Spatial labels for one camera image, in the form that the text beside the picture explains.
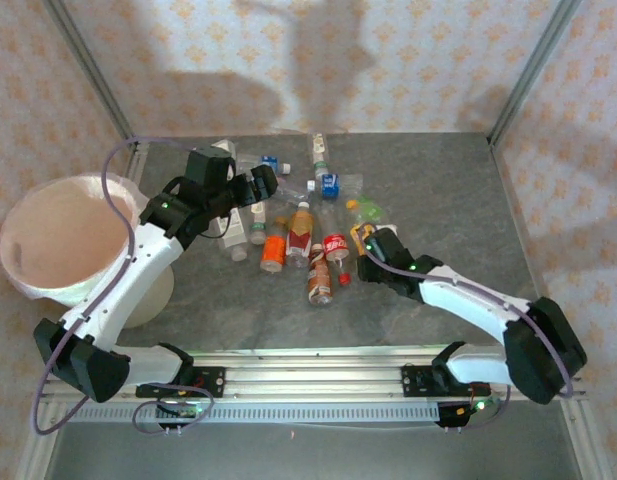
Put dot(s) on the clear bottle with red label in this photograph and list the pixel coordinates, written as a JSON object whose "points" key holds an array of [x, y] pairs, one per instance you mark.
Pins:
{"points": [[335, 245]]}

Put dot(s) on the clear bottle large blue label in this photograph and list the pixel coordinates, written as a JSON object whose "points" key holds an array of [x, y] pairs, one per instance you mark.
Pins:
{"points": [[329, 185]]}

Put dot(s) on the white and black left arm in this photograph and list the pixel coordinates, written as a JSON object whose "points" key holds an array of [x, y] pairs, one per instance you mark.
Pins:
{"points": [[138, 270]]}

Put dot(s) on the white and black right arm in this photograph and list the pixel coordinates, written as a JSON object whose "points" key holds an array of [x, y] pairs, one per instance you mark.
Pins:
{"points": [[468, 295]]}

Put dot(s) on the white bin with pink bag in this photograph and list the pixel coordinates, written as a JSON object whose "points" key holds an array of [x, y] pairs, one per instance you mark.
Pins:
{"points": [[63, 240]]}

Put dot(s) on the clear bottle small blue label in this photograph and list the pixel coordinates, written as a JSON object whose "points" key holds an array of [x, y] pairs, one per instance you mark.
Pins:
{"points": [[270, 161]]}

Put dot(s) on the green label bottle orange cap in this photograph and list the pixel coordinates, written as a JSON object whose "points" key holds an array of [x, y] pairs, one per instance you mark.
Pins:
{"points": [[370, 209]]}

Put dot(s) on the small clear green-band bottle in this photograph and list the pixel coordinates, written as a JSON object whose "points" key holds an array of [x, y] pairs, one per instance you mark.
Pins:
{"points": [[258, 225]]}

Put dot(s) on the crushed clear plastic bottle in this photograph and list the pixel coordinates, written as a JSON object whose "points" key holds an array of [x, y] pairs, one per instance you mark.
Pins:
{"points": [[293, 192]]}

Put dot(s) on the large clear bottle white label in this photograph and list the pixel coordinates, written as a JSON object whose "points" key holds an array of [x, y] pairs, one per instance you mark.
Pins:
{"points": [[234, 240]]}

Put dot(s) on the brown label drink bottle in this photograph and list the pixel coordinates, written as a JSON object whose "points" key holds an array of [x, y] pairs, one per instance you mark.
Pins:
{"points": [[319, 280]]}

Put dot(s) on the gold and red label bottle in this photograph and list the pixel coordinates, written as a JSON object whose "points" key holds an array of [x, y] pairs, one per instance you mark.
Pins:
{"points": [[300, 235]]}

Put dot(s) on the orange label bottle gold cap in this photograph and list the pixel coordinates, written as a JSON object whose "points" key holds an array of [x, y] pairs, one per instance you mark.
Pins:
{"points": [[273, 250]]}

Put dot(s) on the clear bottle with cream label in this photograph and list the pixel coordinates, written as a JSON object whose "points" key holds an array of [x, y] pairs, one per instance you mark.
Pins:
{"points": [[319, 147]]}

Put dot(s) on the aluminium table side rail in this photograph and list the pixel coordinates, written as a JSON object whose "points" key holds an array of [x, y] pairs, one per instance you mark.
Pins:
{"points": [[137, 160], [518, 225]]}

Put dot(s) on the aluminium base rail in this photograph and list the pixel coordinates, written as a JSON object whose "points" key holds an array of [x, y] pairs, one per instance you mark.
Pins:
{"points": [[308, 375]]}

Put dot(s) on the aluminium frame post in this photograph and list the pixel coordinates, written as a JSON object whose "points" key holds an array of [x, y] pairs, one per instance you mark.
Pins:
{"points": [[88, 65], [533, 70]]}

